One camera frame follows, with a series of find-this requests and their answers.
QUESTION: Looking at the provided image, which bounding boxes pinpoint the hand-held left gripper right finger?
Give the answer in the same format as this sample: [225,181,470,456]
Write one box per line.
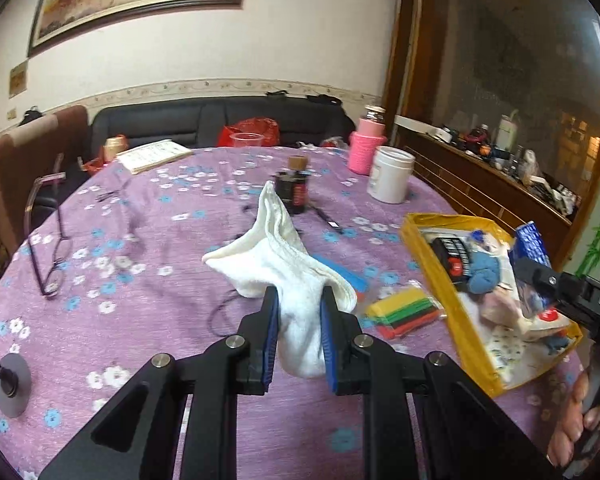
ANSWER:
[319,287,556,480]

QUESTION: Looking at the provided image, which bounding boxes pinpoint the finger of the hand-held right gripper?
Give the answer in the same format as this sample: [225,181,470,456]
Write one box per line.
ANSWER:
[513,257,589,314]

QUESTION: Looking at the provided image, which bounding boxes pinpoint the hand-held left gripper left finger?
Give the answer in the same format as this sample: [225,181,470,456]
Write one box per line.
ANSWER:
[39,286,281,480]

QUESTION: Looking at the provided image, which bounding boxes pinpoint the blue sock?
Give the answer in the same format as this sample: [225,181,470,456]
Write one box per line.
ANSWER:
[466,251,502,297]

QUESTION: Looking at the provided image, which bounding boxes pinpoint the white sock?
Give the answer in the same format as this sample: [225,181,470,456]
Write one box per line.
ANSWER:
[201,180,359,380]

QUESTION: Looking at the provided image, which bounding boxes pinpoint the black packet with red label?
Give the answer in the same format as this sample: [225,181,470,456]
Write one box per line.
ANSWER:
[426,234,474,292]

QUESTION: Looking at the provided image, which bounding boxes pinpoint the yellow cardboard box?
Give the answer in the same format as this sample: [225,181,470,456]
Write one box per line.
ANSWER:
[399,212,584,399]

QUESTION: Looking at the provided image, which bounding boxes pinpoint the person's right hand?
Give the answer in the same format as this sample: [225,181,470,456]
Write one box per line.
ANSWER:
[547,366,600,468]

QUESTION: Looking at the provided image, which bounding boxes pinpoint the white floral tissue packet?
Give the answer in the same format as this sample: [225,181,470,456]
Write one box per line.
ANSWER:
[486,326,532,367]

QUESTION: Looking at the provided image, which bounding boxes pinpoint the blue strip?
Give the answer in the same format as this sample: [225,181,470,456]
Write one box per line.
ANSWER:
[311,254,369,292]

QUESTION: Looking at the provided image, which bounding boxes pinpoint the pack of coloured strips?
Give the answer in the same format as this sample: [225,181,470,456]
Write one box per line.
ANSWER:
[364,286,447,342]

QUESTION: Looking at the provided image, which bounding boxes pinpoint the purple floral tablecloth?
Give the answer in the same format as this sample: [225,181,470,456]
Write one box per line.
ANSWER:
[0,146,586,480]

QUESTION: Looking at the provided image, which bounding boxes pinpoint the clutter of small items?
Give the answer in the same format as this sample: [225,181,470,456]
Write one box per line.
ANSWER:
[430,122,583,221]

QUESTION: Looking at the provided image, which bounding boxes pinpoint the wooden cabinet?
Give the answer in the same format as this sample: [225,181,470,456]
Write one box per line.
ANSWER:
[382,0,600,271]

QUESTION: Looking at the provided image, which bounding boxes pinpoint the black stick with tag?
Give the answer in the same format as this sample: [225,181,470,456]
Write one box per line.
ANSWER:
[306,203,342,232]

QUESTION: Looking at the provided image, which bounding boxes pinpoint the white bottle with green lid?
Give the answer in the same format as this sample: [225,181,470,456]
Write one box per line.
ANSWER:
[495,109,519,162]

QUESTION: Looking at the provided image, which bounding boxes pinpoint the small black bottle with cork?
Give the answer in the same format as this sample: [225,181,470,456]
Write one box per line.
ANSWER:
[274,156,309,217]

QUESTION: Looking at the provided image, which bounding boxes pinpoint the white plastic jar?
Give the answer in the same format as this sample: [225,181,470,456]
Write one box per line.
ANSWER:
[366,145,417,205]

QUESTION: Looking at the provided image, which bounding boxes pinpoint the flat white box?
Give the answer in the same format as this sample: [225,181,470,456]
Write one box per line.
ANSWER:
[393,114,452,137]

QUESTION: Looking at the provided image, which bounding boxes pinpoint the clear plastic cup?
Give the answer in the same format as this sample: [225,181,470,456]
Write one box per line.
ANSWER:
[229,132,266,154]

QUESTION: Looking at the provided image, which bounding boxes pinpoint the pink sleeved thermos bottle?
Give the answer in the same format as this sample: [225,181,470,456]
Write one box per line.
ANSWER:
[348,105,389,177]

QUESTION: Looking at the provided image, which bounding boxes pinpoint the red plastic bag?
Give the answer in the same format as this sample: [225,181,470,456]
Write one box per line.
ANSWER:
[216,117,282,149]

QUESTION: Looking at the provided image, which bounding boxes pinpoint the open paper booklet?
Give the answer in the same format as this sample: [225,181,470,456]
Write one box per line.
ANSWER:
[114,139,194,176]

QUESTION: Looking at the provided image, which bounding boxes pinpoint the eyeglasses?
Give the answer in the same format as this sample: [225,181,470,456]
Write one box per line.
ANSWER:
[24,152,74,297]

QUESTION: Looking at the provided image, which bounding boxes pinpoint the black sofa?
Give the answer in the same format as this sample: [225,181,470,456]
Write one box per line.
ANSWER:
[90,96,357,152]

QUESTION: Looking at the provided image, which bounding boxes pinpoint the yellow ribbon roll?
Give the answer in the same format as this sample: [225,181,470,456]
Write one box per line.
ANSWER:
[103,134,129,162]

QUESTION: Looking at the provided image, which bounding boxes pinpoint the grey disc phone stand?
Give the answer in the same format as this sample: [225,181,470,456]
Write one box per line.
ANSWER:
[0,352,32,419]

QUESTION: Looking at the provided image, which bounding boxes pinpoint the brown chair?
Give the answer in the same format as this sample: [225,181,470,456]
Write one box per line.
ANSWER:
[0,104,92,263]

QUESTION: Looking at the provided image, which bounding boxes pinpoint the small framed wall picture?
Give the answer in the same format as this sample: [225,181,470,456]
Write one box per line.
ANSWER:
[8,59,29,99]

